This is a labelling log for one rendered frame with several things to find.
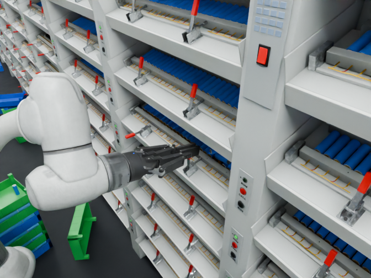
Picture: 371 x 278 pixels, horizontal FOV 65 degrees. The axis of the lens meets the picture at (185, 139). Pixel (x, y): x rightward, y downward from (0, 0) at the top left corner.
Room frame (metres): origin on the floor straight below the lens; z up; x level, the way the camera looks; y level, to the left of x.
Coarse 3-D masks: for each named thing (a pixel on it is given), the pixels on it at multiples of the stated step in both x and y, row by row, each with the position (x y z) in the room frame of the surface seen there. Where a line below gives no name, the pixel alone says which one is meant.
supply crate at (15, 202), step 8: (8, 176) 1.19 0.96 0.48; (0, 184) 1.15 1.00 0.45; (8, 184) 1.18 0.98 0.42; (16, 184) 1.19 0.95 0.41; (0, 192) 1.14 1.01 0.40; (8, 192) 1.14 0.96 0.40; (24, 192) 1.14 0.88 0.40; (0, 200) 1.08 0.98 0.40; (8, 200) 1.08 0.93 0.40; (16, 200) 1.03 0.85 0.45; (24, 200) 1.05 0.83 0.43; (0, 208) 1.02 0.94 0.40; (8, 208) 0.99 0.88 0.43; (16, 208) 1.02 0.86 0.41; (0, 216) 0.96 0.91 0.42
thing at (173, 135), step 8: (136, 112) 1.01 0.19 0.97; (144, 112) 0.98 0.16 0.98; (152, 120) 0.92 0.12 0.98; (160, 128) 0.87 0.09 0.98; (168, 128) 0.86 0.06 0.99; (168, 136) 0.85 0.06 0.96; (176, 136) 0.81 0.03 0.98; (184, 144) 0.77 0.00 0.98; (200, 152) 0.72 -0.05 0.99; (208, 160) 0.68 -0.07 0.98; (216, 168) 0.65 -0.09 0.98; (224, 168) 0.64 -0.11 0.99; (224, 176) 0.63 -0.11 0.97
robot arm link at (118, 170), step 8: (104, 160) 0.52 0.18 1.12; (112, 160) 0.52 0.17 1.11; (120, 160) 0.53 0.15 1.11; (112, 168) 0.50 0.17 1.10; (120, 168) 0.51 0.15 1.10; (128, 168) 0.52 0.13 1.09; (112, 176) 0.49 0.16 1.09; (120, 176) 0.50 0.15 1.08; (128, 176) 0.51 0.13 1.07; (112, 184) 0.48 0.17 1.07; (120, 184) 0.50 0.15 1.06
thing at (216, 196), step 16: (128, 112) 1.02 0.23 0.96; (128, 128) 0.95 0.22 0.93; (144, 144) 0.87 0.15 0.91; (160, 144) 0.82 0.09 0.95; (176, 144) 0.80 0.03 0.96; (192, 160) 0.72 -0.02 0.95; (192, 176) 0.66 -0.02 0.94; (208, 192) 0.59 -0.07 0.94; (224, 192) 0.58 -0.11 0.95; (224, 208) 0.52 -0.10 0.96
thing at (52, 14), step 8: (48, 0) 1.57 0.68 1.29; (48, 8) 1.56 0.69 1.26; (56, 8) 1.58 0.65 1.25; (64, 8) 1.61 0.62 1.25; (48, 16) 1.58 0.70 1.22; (56, 16) 1.58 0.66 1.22; (48, 24) 1.61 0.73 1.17; (56, 40) 1.56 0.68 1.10; (56, 48) 1.57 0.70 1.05; (64, 48) 1.58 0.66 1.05; (64, 56) 1.57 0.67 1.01; (64, 72) 1.56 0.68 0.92
